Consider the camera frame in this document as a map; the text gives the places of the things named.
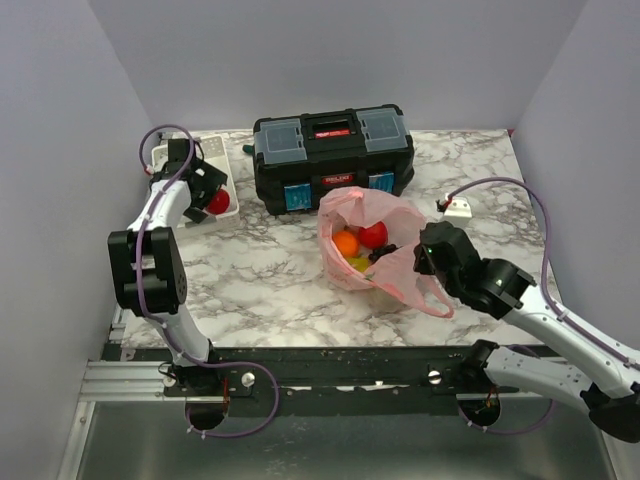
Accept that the red fake apple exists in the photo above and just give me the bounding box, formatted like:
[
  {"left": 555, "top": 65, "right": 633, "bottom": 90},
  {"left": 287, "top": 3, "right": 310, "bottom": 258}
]
[{"left": 206, "top": 189, "right": 231, "bottom": 215}]

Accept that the pink plastic bag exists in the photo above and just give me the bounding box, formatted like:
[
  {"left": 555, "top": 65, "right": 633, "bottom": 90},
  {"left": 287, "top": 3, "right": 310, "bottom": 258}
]
[{"left": 317, "top": 187, "right": 453, "bottom": 319}]

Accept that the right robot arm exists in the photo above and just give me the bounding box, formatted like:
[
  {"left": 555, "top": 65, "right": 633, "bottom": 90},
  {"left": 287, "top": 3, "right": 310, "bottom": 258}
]
[{"left": 414, "top": 221, "right": 639, "bottom": 443}]

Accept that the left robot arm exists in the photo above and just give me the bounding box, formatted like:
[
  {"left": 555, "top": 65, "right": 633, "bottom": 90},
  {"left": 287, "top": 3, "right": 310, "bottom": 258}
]
[{"left": 107, "top": 138, "right": 228, "bottom": 396}]

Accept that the dark fake grape bunch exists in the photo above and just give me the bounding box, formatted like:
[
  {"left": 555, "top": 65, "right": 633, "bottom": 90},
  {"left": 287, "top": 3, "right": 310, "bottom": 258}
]
[{"left": 368, "top": 244, "right": 398, "bottom": 264}]

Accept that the yellow fake lemon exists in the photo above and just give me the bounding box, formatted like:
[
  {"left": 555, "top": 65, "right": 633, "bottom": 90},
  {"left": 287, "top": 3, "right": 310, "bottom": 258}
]
[{"left": 345, "top": 256, "right": 372, "bottom": 273}]

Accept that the fake orange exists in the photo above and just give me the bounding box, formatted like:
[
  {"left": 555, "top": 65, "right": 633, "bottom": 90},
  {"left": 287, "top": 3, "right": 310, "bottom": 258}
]
[{"left": 332, "top": 230, "right": 360, "bottom": 258}]

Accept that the white perforated plastic basket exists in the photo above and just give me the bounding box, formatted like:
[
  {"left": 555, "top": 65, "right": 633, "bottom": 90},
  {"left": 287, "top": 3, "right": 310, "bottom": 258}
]
[{"left": 143, "top": 135, "right": 239, "bottom": 238}]

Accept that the black plastic toolbox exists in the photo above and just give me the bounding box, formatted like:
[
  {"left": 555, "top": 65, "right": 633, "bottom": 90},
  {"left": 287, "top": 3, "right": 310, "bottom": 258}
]
[{"left": 253, "top": 104, "right": 415, "bottom": 216}]

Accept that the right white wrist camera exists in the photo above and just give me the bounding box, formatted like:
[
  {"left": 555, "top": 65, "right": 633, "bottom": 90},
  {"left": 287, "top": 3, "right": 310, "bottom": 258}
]
[{"left": 436, "top": 196, "right": 473, "bottom": 220}]

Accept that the black metal base rail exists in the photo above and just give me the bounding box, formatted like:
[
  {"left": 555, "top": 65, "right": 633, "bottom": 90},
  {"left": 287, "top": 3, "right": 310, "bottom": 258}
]
[{"left": 99, "top": 342, "right": 566, "bottom": 419}]

